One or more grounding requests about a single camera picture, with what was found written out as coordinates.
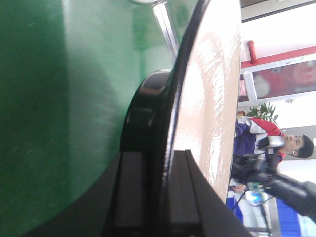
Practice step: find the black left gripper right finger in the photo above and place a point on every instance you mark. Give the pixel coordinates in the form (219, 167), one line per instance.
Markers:
(195, 210)

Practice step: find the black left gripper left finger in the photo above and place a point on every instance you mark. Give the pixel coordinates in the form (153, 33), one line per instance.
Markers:
(127, 214)

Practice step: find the beige plate with black rim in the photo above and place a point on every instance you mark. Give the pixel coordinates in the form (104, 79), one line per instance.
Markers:
(192, 106)

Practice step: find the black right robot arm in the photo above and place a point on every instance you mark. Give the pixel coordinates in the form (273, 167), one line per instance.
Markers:
(301, 196)

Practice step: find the person in red blue jacket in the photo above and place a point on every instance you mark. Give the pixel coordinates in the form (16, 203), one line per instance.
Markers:
(253, 135)

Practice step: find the potted green plant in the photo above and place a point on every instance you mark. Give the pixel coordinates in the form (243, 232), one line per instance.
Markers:
(265, 111)

